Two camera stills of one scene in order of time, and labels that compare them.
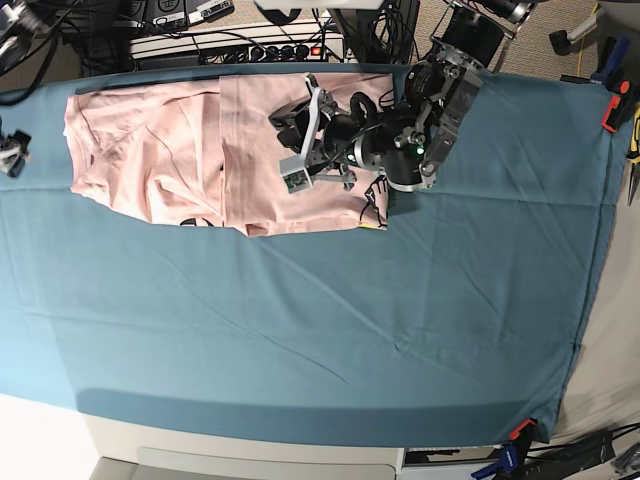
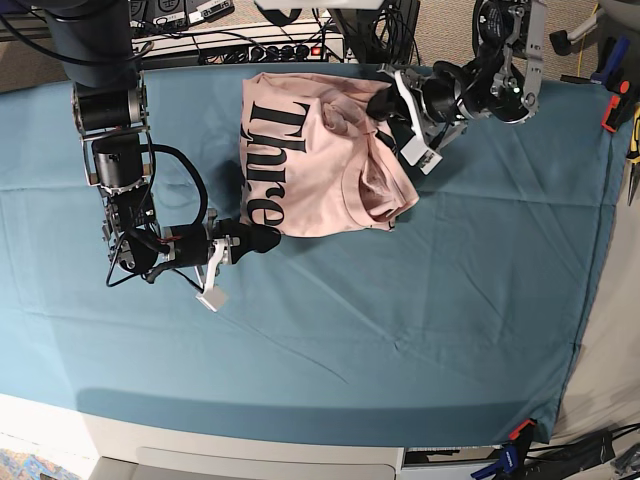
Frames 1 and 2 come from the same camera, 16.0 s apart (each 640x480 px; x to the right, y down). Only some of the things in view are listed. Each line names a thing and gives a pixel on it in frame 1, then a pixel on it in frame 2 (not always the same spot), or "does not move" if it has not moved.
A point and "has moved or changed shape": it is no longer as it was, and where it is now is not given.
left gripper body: (13, 152) -> (216, 242)
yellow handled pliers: (634, 153) does not move
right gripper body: (322, 141) -> (424, 99)
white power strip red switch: (297, 44) does not move
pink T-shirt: (202, 152) has moved or changed shape
